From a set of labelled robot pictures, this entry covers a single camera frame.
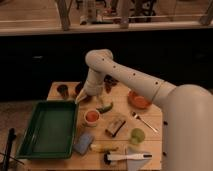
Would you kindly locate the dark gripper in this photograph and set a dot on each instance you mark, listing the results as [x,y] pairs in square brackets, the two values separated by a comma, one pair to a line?
[109,83]

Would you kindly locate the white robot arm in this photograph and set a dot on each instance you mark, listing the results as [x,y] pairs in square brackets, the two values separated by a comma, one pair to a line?
[187,134]

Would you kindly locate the dark round cup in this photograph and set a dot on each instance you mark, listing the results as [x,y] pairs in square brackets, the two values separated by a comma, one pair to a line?
[78,88]

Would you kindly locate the white paper cup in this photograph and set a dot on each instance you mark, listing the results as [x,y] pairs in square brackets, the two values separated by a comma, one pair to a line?
[91,118]

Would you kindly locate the green apple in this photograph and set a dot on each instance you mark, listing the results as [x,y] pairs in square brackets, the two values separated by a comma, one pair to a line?
[137,136]

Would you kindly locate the green cucumber piece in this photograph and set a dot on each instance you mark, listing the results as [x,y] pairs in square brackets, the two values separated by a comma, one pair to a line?
[105,109]

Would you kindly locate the orange bowl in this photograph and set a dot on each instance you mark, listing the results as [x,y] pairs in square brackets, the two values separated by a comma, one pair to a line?
[138,101]

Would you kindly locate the silver fork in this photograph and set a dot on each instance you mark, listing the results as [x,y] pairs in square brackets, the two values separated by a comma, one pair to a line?
[137,117]

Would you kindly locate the brown rectangular box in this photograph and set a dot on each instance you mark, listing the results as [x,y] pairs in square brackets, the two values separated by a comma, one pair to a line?
[114,126]

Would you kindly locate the blue sponge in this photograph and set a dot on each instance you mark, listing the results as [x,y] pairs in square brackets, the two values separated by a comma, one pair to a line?
[82,144]

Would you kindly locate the green plastic tray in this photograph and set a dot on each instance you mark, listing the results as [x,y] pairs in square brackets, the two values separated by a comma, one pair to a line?
[50,132]

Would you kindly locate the white cloth piece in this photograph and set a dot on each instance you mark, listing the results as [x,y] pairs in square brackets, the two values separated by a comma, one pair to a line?
[135,161]

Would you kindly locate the black tripod stand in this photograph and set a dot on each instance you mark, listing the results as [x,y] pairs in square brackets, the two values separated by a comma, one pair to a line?
[4,165]

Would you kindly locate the white handled brush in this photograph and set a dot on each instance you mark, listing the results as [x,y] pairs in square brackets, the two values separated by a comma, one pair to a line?
[108,157]

